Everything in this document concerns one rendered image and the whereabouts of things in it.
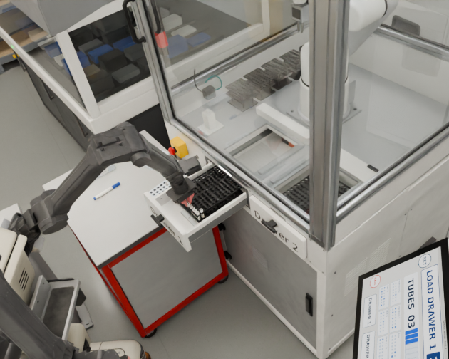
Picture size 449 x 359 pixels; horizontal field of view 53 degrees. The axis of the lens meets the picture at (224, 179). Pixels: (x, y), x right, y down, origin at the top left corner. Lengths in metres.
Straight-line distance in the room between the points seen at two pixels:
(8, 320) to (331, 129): 0.81
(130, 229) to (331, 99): 1.13
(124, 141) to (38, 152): 2.80
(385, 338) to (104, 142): 0.85
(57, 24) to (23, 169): 1.90
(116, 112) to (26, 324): 1.57
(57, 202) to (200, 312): 1.38
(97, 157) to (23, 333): 0.42
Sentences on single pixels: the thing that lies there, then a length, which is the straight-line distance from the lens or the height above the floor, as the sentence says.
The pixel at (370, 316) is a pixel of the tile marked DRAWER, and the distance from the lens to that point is 1.33.
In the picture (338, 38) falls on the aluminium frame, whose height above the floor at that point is 1.70.
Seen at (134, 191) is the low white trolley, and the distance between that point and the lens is 2.08.
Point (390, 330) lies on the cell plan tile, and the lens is 1.26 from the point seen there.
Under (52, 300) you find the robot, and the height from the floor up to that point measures 1.04.
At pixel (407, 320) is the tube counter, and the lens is 1.23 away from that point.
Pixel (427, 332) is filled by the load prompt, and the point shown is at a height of 1.15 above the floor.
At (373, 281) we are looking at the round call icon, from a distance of 1.38.
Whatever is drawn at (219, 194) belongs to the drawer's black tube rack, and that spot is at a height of 0.90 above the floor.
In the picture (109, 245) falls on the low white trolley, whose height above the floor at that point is 0.76.
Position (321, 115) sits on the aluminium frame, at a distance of 1.13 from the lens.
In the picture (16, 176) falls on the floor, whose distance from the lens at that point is 3.79.
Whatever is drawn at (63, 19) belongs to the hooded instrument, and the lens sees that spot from 2.13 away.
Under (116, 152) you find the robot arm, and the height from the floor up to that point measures 1.49.
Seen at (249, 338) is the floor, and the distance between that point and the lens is 2.41.
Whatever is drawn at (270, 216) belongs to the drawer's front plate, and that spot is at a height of 0.92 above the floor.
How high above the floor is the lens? 2.17
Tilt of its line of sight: 44 degrees down
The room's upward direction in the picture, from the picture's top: 11 degrees counter-clockwise
